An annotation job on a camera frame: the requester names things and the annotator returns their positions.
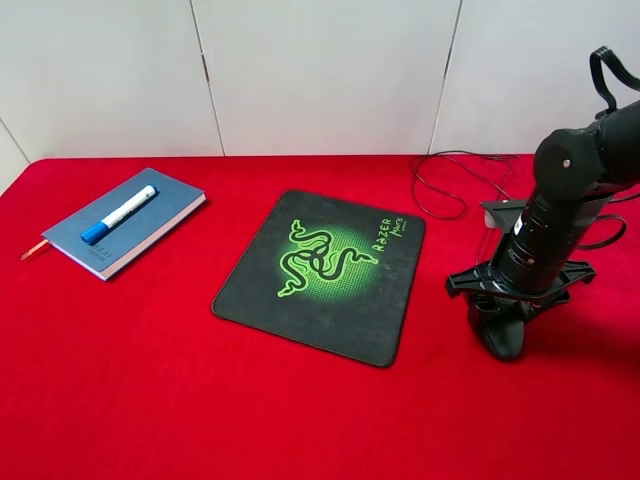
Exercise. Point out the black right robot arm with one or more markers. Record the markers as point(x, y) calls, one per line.
point(577, 172)

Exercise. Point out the black wired computer mouse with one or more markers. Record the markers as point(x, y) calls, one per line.
point(503, 335)

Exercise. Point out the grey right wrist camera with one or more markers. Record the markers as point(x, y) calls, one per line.
point(502, 214)

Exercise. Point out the white marker blue cap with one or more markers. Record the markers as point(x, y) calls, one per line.
point(95, 233)

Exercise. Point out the black green Razer mousepad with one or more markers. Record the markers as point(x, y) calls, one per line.
point(329, 274)

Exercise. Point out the red velvet tablecloth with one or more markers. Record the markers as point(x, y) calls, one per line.
point(136, 379)

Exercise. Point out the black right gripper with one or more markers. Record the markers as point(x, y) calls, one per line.
point(531, 262)

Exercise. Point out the blue hardcover notebook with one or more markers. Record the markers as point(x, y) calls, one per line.
point(174, 202)

